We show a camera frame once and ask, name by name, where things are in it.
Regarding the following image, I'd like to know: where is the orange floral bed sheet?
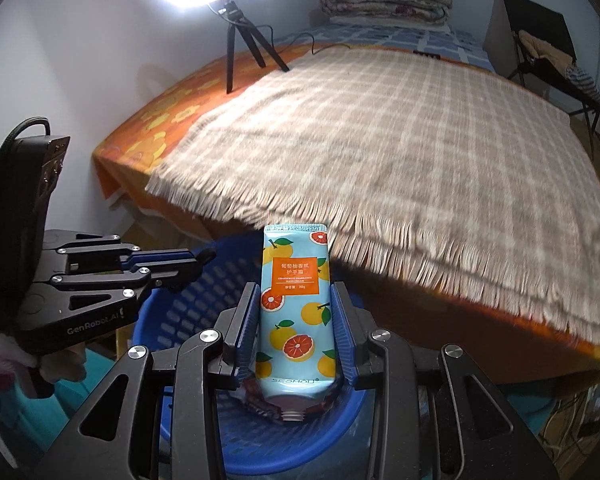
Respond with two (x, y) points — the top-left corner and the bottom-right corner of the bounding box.
(94, 47), (600, 382)

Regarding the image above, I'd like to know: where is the beige plaid blanket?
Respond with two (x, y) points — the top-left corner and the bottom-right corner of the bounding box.
(146, 48), (600, 344)

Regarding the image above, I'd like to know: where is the blue orange-print cream tube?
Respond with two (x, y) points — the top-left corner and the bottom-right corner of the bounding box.
(254, 224), (337, 422)

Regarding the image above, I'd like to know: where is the black tripod stand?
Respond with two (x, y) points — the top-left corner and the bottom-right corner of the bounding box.
(209, 0), (290, 94)

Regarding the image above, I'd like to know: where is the blue checked bed sheet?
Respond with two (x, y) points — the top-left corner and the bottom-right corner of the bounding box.
(274, 23), (495, 73)

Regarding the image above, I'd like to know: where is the gloved left hand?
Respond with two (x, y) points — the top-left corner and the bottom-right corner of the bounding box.
(0, 333), (86, 399)

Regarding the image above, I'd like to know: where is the blue plastic basket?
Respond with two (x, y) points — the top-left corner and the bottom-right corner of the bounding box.
(132, 232), (374, 479)

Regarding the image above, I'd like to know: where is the black folding chair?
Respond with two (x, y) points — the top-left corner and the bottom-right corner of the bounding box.
(502, 0), (600, 140)

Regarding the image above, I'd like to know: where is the folded floral quilt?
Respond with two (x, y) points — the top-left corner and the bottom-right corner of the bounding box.
(319, 0), (454, 28)

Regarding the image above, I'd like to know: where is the tan cloth on chair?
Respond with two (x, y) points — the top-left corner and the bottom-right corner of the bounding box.
(518, 30), (573, 76)

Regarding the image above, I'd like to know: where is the black ring light cable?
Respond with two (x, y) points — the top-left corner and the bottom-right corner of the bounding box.
(251, 22), (351, 59)

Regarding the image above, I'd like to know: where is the striped cloth on chair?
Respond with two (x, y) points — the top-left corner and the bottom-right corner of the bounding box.
(565, 64), (600, 104)

